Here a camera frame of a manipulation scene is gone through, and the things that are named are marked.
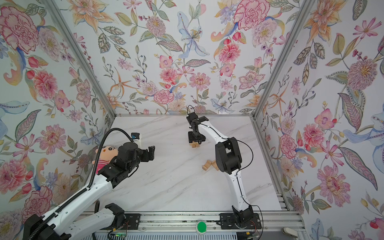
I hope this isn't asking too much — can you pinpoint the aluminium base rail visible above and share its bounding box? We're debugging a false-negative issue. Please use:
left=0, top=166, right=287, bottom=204
left=86, top=211, right=304, bottom=233

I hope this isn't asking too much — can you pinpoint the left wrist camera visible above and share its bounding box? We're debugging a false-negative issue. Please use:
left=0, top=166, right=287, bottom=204
left=131, top=133, right=142, bottom=148

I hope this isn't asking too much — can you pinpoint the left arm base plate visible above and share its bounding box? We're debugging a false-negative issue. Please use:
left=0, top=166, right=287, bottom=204
left=102, top=214, right=141, bottom=230

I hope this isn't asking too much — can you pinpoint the green round button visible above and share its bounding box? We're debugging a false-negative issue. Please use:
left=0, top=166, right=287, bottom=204
left=196, top=221, right=208, bottom=234

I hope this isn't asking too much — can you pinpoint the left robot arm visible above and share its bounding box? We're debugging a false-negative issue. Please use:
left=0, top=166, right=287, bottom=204
left=23, top=142, right=155, bottom=240

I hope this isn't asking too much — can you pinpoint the pink plush doll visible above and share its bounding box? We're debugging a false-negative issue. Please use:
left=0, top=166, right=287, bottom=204
left=92, top=146, right=118, bottom=174

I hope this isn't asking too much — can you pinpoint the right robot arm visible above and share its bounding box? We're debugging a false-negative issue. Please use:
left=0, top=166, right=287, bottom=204
left=188, top=118, right=254, bottom=229

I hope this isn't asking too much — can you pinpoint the printed wood block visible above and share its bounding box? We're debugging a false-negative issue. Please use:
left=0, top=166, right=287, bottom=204
left=190, top=143, right=200, bottom=148

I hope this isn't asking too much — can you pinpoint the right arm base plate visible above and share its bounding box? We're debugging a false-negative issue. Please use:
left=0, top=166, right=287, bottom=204
left=217, top=213, right=262, bottom=230

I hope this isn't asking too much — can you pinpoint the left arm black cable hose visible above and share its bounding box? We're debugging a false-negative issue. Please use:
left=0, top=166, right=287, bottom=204
left=25, top=127, right=134, bottom=240

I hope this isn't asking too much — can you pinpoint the wood arch block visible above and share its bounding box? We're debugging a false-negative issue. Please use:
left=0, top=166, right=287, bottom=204
left=212, top=161, right=220, bottom=171
left=202, top=160, right=212, bottom=171

